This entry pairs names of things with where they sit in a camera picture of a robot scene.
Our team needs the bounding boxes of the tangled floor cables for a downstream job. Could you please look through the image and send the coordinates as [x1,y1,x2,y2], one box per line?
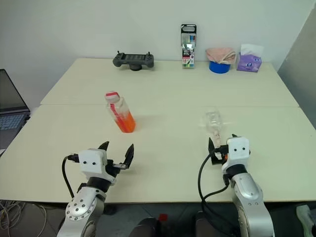
[0,199,47,237]

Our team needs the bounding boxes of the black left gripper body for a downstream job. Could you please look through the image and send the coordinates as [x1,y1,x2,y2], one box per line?
[105,159,127,179]

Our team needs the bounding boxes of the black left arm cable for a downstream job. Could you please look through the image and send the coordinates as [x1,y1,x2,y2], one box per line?
[62,154,81,198]

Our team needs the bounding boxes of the marker pen pack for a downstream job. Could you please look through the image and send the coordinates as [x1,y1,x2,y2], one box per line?
[180,24,198,70]

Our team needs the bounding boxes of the orange liquid plastic bottle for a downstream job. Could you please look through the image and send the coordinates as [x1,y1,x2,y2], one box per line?
[106,97,137,134]

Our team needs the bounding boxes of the pink towel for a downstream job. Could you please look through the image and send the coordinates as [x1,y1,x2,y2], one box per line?
[205,46,238,66]

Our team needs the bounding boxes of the clear plastic bottle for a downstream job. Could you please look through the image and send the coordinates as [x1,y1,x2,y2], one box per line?
[199,106,226,149]

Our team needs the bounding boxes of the purple tissue pack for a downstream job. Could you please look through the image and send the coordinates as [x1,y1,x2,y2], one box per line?
[236,43,264,73]

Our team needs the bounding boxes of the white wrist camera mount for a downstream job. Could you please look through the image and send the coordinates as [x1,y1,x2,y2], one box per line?
[79,148,108,174]
[226,137,250,164]

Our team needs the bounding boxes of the blue tape roll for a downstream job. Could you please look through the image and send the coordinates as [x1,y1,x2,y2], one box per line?
[208,60,232,74]

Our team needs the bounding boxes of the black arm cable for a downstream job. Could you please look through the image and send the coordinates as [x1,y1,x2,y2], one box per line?
[62,154,81,198]
[198,145,238,235]

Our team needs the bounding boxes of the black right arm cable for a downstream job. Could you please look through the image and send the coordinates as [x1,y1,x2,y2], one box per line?
[198,145,238,235]

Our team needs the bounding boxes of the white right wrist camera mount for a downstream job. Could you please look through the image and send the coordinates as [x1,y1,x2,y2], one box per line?
[226,137,250,164]

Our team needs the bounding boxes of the white red-striped bottle cap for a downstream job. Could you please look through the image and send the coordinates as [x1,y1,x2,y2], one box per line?
[105,91,120,103]

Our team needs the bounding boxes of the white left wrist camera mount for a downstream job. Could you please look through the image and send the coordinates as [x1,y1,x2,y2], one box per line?
[79,148,108,174]

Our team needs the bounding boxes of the grey remote controller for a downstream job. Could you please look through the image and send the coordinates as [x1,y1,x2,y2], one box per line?
[113,50,156,72]

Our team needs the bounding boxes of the grey laptop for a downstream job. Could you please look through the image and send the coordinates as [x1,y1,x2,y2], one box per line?
[0,69,32,152]

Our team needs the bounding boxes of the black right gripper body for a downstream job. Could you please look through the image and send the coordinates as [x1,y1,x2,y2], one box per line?
[211,145,229,166]

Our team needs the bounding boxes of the dark rounded shape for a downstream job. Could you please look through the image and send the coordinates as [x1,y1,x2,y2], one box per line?
[128,216,159,237]

